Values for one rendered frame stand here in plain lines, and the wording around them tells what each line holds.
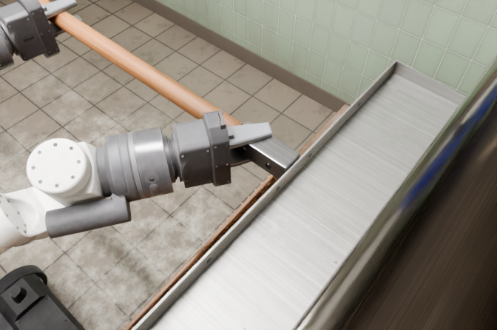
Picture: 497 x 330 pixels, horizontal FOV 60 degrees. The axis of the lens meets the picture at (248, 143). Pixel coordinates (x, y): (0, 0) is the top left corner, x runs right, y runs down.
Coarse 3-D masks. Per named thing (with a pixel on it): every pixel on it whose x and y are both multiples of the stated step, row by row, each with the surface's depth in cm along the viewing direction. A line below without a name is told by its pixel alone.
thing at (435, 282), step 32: (480, 160) 31; (448, 192) 29; (480, 192) 29; (416, 224) 27; (448, 224) 28; (480, 224) 28; (416, 256) 26; (448, 256) 26; (480, 256) 27; (384, 288) 25; (416, 288) 25; (448, 288) 25; (480, 288) 25; (352, 320) 24; (384, 320) 24; (416, 320) 24; (448, 320) 24; (480, 320) 24
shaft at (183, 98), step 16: (64, 16) 75; (80, 32) 72; (96, 32) 72; (96, 48) 71; (112, 48) 69; (128, 64) 67; (144, 64) 67; (144, 80) 66; (160, 80) 64; (176, 96) 63; (192, 96) 62; (192, 112) 62; (224, 112) 60
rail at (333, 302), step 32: (480, 96) 32; (448, 128) 30; (480, 128) 30; (448, 160) 28; (416, 192) 26; (384, 224) 25; (352, 256) 24; (384, 256) 24; (352, 288) 23; (320, 320) 21
